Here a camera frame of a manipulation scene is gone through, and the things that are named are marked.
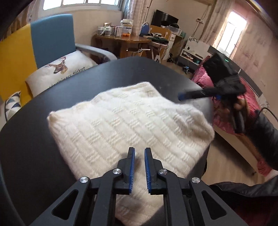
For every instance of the wall air conditioner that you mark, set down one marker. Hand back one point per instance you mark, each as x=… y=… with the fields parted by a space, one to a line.
x=204 y=1

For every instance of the small black gadget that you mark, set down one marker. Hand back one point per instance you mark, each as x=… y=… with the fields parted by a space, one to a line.
x=186 y=69

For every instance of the grey yellow blue sofa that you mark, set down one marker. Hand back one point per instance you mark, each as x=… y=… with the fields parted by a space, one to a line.
x=52 y=34

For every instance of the wooden bed base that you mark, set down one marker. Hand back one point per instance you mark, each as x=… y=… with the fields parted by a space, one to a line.
x=239 y=147

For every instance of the person's right hand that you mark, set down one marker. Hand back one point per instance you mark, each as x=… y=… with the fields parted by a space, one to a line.
x=237 y=106

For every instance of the black flat television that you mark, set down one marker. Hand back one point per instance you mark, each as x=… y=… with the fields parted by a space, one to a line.
x=162 y=18

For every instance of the group of jars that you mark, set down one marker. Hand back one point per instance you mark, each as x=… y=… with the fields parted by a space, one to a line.
x=105 y=30

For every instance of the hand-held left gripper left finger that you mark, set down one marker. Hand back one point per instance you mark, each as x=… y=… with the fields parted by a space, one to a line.
x=131 y=171

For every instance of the metal chair with clothes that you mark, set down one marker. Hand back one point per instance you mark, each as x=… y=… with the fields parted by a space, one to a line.
x=159 y=44

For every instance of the small bright window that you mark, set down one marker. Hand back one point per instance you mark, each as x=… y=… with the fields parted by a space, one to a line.
x=232 y=32

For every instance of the light wooden desk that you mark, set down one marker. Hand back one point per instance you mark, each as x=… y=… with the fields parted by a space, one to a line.
x=157 y=29

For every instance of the brown wooden table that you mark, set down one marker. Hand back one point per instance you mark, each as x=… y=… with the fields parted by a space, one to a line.
x=130 y=40

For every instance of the cream knitted sweater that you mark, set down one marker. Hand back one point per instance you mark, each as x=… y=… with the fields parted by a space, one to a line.
x=121 y=121

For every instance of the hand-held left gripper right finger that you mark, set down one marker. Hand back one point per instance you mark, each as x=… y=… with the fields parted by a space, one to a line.
x=147 y=171

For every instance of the white deer print cushion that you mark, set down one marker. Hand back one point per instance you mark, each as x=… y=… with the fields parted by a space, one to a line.
x=71 y=65

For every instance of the white shelf unit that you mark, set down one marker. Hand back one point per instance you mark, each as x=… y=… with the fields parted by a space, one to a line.
x=199 y=43

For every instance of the patterned beige curtain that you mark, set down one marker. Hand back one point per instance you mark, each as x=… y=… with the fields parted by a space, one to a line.
x=136 y=13
x=32 y=13
x=214 y=26

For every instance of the stack of white boxes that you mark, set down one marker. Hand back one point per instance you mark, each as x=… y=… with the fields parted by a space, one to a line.
x=127 y=26

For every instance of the dark clothes pile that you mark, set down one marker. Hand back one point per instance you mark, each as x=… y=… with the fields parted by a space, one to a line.
x=157 y=37

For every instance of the oranges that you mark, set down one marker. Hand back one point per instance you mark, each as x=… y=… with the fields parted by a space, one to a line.
x=126 y=35

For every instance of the person's right forearm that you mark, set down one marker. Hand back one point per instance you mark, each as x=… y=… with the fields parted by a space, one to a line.
x=265 y=139

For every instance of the large sliding window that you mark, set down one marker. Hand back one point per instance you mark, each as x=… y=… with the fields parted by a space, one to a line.
x=73 y=3

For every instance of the pink ruffled quilt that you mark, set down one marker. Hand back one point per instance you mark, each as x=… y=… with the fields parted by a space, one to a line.
x=204 y=76

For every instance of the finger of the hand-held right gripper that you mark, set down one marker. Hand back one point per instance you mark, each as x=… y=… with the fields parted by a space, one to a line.
x=195 y=94

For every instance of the blue folding chair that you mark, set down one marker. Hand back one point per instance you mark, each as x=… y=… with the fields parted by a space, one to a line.
x=145 y=29

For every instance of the person's black jacket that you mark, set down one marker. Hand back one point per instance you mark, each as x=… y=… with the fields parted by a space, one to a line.
x=249 y=202

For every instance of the geometric print cushion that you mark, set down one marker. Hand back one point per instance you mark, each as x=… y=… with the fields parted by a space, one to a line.
x=13 y=104

